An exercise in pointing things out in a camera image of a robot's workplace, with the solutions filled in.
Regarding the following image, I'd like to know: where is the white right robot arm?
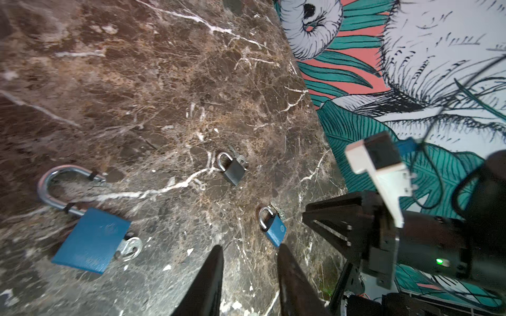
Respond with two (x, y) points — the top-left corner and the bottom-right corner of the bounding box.
(303, 151), (505, 292)

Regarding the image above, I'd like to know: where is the dark brown padlock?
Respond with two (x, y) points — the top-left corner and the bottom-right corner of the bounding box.
(216, 146), (248, 186)

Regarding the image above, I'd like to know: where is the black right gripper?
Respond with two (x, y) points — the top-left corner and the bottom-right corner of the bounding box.
(303, 191), (399, 288)

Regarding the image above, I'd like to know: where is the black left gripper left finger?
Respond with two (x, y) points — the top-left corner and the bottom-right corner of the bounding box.
(172, 245), (224, 315)

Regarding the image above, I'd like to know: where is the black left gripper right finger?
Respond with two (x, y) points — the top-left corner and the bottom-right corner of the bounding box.
(277, 244), (330, 315)

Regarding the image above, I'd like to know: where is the large blue padlock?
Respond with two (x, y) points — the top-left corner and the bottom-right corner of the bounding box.
(37, 165), (144, 275)

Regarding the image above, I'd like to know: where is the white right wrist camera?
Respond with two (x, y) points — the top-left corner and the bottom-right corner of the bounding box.
(345, 131), (414, 229)

